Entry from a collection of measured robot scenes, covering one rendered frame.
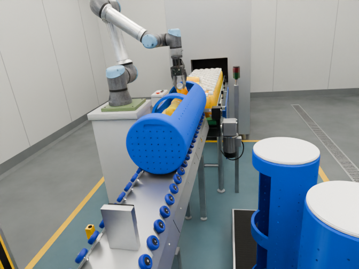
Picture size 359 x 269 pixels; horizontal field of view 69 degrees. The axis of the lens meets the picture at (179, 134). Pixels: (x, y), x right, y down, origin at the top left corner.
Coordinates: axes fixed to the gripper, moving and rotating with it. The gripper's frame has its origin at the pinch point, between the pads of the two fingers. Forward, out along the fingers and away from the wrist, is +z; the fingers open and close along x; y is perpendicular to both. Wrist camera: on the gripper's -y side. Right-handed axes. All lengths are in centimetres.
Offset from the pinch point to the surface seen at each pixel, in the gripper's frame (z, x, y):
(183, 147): 14, 12, 63
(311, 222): 24, 57, 96
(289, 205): 41, 57, 66
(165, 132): 7, 5, 63
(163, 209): 26, 9, 92
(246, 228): 109, 42, 4
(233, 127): 43, 33, -36
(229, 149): 62, 29, -37
